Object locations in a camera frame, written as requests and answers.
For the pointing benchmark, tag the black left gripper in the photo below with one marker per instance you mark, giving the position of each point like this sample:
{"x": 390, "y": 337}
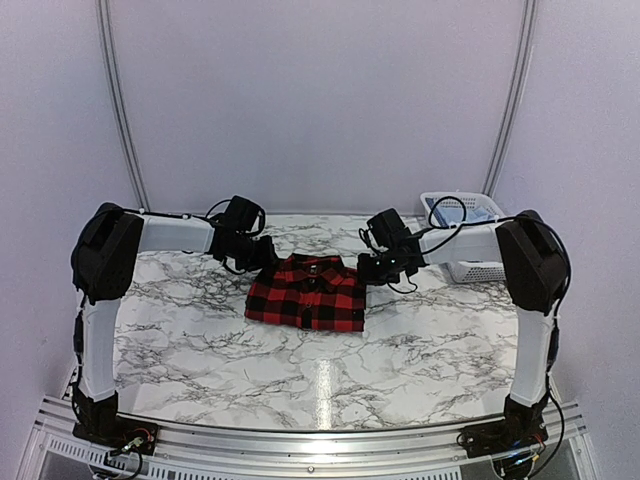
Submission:
{"x": 265, "y": 259}

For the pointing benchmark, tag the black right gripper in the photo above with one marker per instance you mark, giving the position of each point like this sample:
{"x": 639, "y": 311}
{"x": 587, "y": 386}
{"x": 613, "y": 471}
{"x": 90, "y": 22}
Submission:
{"x": 368, "y": 277}

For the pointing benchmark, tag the red black plaid shirt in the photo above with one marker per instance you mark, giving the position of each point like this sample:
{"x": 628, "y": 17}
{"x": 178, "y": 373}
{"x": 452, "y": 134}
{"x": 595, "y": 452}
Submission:
{"x": 308, "y": 292}

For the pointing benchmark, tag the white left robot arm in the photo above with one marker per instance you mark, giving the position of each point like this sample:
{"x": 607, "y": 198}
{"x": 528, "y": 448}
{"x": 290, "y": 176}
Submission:
{"x": 104, "y": 259}

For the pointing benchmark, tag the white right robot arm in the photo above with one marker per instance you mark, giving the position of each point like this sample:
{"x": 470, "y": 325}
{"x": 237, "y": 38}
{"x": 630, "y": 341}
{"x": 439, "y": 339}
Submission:
{"x": 537, "y": 273}

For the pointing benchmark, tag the light blue shirt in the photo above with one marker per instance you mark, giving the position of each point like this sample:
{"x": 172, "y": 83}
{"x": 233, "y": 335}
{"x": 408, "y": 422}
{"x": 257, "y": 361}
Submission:
{"x": 447, "y": 216}

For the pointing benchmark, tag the white plastic basket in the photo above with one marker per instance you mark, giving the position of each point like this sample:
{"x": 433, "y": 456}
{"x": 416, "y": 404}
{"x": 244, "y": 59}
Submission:
{"x": 469, "y": 251}

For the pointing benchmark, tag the right aluminium corner post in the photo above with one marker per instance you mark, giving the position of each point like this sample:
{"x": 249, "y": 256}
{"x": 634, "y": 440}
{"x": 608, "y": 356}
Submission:
{"x": 515, "y": 94}

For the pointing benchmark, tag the aluminium corner post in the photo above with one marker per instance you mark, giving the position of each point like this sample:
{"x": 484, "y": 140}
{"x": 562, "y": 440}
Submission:
{"x": 515, "y": 94}
{"x": 118, "y": 103}

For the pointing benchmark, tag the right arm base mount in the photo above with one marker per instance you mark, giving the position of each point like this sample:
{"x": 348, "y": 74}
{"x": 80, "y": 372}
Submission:
{"x": 521, "y": 427}

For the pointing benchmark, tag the aluminium front frame rail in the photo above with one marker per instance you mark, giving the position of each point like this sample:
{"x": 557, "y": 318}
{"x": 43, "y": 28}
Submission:
{"x": 185, "y": 451}

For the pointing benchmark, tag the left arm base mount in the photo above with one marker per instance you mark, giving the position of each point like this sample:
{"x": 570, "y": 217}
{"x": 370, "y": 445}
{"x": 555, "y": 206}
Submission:
{"x": 99, "y": 422}

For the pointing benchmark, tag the left aluminium corner post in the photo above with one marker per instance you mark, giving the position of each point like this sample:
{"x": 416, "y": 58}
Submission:
{"x": 118, "y": 103}

